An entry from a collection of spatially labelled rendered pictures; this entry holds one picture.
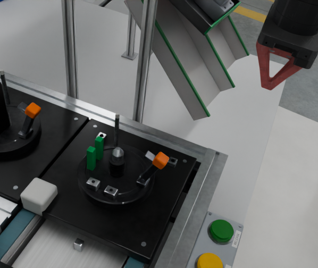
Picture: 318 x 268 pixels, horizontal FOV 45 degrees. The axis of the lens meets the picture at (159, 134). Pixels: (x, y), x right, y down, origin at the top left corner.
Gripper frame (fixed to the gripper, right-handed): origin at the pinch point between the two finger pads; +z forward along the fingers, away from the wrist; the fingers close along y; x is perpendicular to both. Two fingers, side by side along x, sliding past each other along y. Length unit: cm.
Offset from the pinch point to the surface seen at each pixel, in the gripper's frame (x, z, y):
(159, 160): -11.1, 16.9, 5.7
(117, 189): -16.2, 23.7, 9.4
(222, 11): -11.5, 2.3, -20.0
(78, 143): -28.9, 27.6, 0.5
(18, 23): -78, 40, -45
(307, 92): 36, 123, -191
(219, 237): 2.6, 26.5, 8.2
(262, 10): -15, 125, -294
